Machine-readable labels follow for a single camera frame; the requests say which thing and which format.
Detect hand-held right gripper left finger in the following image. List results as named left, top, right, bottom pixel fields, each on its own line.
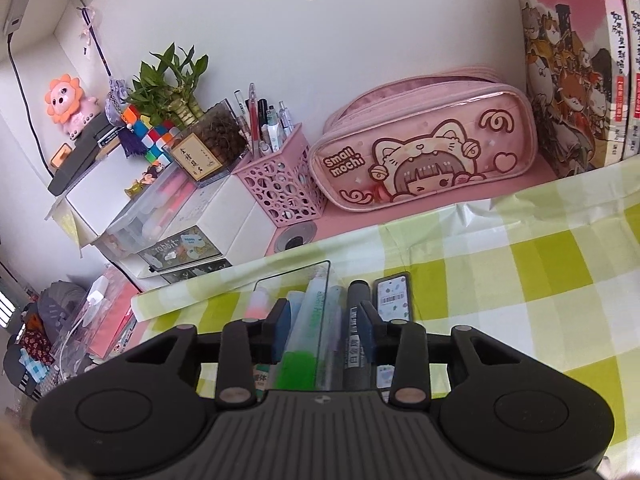
left=120, top=299, right=294, bottom=407

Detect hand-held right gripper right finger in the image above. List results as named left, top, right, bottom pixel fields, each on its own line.
left=357, top=300, right=526, bottom=407

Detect green highlighter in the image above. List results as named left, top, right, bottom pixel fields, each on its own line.
left=276, top=266, right=329, bottom=392

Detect pink slim highlighter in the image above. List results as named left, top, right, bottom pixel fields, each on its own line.
left=244, top=291, right=274, bottom=322

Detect clear plastic pen box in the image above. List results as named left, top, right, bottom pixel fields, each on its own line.
left=252, top=259, right=334, bottom=392

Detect black marker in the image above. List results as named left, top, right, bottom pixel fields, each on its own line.
left=344, top=279, right=374, bottom=392

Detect white printed eraser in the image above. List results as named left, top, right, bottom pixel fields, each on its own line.
left=374, top=272, right=412, bottom=324

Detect round desk grommet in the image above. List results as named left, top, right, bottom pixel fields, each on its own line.
left=273, top=224, right=317, bottom=252

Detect white storage boxes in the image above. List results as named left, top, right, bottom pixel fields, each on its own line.
left=192, top=174, right=282, bottom=267

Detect dark printed notebook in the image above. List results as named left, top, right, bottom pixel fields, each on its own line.
left=137, top=226, right=234, bottom=279

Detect pink lattice pen holder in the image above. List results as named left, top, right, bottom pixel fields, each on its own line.
left=230, top=122, right=329, bottom=229

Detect green checked tablecloth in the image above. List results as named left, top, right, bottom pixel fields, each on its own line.
left=131, top=159, right=640, bottom=480

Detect pink folder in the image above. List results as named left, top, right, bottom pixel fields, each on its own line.
left=89, top=279, right=142, bottom=362

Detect clear drawer organizer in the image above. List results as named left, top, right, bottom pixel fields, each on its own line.
left=92, top=169, right=227, bottom=262

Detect white charger plug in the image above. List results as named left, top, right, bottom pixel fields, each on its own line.
left=87, top=275, right=112, bottom=307

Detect pink cartoon pencil case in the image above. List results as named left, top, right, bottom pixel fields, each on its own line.
left=307, top=64, right=539, bottom=214

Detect clear vase brown pebbles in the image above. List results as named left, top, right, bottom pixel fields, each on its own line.
left=172, top=102, right=252, bottom=189

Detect small cartoon figurine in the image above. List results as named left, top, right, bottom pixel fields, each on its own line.
left=124, top=164, right=162, bottom=199

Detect bunch of pens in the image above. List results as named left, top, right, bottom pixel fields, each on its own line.
left=232, top=82, right=297, bottom=159

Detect white cardboard box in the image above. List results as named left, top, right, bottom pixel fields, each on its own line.
left=64, top=159, right=167, bottom=247

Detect grey bag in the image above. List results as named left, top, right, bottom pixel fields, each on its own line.
left=37, top=281, right=94, bottom=332

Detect colourful puzzle cube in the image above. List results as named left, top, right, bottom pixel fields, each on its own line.
left=122, top=104, right=177, bottom=167

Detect yellow sticky note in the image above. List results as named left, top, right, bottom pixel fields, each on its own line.
left=44, top=199, right=84, bottom=259

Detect black box device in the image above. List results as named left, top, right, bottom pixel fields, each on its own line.
left=47, top=111, right=124, bottom=197

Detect lucky bamboo plant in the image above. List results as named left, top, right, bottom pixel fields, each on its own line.
left=124, top=43, right=211, bottom=129

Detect small orange gadget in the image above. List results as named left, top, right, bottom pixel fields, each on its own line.
left=49, top=142, right=74, bottom=169

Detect purple tassel charm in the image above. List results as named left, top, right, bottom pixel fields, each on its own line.
left=76, top=4, right=147, bottom=159

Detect orange lion toy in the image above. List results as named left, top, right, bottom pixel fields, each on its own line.
left=45, top=73, right=107, bottom=139

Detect pink illustrated cover book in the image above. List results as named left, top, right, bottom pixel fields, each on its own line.
left=511, top=0, right=639, bottom=179

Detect white spine book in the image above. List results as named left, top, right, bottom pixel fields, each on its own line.
left=627, top=4, right=640, bottom=157

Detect black cable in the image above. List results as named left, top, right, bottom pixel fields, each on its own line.
left=7, top=34, right=57, bottom=177

